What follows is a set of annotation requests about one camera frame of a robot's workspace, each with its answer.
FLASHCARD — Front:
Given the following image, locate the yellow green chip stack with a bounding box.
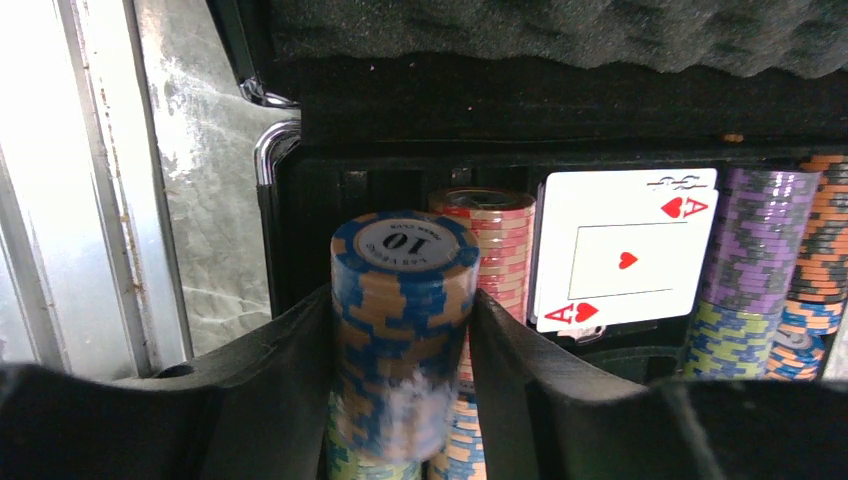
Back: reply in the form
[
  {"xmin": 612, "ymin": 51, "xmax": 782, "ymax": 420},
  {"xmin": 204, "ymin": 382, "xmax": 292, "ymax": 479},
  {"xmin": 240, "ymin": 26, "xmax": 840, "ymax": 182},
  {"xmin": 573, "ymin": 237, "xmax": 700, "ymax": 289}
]
[{"xmin": 681, "ymin": 300, "xmax": 780, "ymax": 380}]

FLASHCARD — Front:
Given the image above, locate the playing card deck ace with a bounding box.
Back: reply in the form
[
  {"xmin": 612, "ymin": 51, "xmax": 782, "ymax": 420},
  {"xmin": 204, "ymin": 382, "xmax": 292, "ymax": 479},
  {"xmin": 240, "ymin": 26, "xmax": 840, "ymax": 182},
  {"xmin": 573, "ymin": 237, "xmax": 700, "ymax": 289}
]
[{"xmin": 531, "ymin": 168, "xmax": 719, "ymax": 333}]

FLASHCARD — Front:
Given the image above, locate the brown red chip stack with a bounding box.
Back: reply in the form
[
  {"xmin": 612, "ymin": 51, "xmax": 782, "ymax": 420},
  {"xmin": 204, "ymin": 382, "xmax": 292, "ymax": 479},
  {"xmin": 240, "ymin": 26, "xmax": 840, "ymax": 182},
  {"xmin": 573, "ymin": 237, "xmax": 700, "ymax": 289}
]
[{"xmin": 427, "ymin": 187, "xmax": 537, "ymax": 392}]

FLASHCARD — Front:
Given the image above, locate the black poker chip case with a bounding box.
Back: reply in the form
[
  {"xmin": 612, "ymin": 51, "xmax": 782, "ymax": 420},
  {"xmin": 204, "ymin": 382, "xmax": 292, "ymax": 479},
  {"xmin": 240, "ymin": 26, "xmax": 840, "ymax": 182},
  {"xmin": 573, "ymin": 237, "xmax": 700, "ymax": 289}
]
[{"xmin": 208, "ymin": 1, "xmax": 847, "ymax": 315}]

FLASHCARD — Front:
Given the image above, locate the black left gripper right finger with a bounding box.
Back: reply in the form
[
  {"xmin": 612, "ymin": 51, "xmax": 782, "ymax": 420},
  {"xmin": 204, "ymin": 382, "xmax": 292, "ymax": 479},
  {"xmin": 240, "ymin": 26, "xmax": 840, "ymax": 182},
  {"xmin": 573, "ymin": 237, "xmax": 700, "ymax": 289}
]
[{"xmin": 468, "ymin": 292, "xmax": 847, "ymax": 479}]

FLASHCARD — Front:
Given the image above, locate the green black chip stack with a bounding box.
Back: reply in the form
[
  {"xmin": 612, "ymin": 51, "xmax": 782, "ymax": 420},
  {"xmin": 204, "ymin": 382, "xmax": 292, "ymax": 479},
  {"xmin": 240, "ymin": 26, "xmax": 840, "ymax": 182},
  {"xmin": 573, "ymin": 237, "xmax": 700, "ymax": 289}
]
[{"xmin": 324, "ymin": 394, "xmax": 422, "ymax": 480}]

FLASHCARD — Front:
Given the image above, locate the purple black chip stack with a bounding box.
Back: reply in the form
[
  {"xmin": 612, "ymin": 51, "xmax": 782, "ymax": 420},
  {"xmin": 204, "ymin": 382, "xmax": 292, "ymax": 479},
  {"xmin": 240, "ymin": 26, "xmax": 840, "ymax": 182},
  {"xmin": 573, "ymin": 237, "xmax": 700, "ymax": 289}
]
[{"xmin": 700, "ymin": 167, "xmax": 820, "ymax": 314}]

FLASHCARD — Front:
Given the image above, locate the blue orange chip stack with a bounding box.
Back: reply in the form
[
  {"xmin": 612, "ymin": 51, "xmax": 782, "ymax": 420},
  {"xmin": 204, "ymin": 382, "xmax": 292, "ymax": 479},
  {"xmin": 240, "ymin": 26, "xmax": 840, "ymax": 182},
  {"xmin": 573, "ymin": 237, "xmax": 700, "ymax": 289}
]
[{"xmin": 330, "ymin": 210, "xmax": 481, "ymax": 464}]

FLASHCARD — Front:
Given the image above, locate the orange black chip stack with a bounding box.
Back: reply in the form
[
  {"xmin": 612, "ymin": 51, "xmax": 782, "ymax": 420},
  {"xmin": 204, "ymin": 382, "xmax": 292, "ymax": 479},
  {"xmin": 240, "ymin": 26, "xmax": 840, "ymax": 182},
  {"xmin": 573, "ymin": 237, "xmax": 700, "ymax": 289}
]
[{"xmin": 787, "ymin": 155, "xmax": 847, "ymax": 304}]

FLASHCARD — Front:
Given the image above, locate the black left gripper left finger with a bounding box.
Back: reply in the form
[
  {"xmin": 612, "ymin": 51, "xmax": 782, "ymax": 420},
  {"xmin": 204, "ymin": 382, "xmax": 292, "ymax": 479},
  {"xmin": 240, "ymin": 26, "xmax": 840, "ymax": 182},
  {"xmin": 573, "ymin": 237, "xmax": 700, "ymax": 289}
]
[{"xmin": 1, "ymin": 287, "xmax": 332, "ymax": 479}]

